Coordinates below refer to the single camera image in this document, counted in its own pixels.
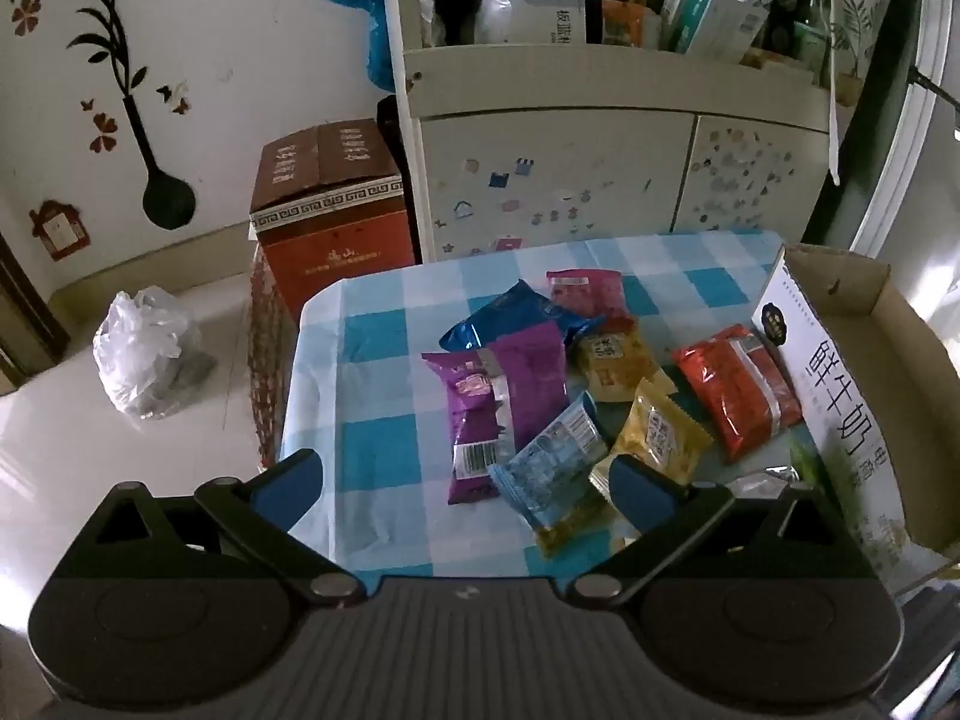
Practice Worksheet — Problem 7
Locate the open white green box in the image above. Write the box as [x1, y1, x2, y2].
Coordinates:
[660, 0, 777, 65]

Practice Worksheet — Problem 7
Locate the blue white checked tablecloth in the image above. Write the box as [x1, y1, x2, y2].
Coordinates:
[277, 229, 826, 601]

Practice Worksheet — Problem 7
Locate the white cabinet with stickers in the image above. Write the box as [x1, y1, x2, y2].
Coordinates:
[379, 0, 863, 263]

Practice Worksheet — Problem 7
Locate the blue plastic bag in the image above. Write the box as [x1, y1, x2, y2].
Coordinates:
[304, 0, 395, 87]

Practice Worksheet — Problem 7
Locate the red brown carton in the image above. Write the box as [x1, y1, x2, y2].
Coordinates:
[249, 118, 417, 320]

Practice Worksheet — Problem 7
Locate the dark door frame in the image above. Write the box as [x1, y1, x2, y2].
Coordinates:
[802, 0, 931, 256]

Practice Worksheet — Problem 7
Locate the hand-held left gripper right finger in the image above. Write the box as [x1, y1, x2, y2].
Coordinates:
[562, 456, 875, 608]

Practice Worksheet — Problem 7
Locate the pale blue green snack packet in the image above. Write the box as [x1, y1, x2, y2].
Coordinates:
[487, 391, 635, 560]

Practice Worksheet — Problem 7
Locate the clear plastic bag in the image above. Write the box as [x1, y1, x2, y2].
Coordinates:
[92, 285, 218, 421]

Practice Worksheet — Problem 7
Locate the red snack packet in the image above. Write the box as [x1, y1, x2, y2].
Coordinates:
[671, 324, 803, 464]

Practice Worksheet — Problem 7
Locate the plant print cloth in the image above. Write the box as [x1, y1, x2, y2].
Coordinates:
[825, 0, 901, 185]

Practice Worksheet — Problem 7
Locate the orange packet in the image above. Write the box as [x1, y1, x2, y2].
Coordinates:
[600, 0, 646, 46]

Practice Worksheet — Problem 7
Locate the red house wall sticker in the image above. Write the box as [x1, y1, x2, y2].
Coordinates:
[30, 199, 91, 262]

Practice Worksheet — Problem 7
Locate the pink snack packet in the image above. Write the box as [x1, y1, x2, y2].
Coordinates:
[546, 268, 631, 323]

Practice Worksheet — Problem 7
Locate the silver snack packet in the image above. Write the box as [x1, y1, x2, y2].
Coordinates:
[724, 463, 803, 500]

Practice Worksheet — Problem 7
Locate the golden yellow snack packet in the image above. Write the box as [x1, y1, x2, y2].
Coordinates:
[589, 377, 713, 511]

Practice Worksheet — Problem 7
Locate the black cable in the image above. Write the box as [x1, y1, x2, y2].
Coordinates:
[906, 66, 960, 104]

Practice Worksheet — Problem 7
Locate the printed cardboard box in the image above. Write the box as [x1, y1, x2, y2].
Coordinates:
[750, 244, 960, 601]

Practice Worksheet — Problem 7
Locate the purple snack packet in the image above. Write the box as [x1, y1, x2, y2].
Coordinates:
[421, 321, 571, 505]

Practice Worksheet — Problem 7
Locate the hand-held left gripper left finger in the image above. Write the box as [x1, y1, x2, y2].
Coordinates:
[67, 448, 368, 608]

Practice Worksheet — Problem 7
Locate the black vine wall decal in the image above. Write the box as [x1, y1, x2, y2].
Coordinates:
[37, 0, 197, 230]

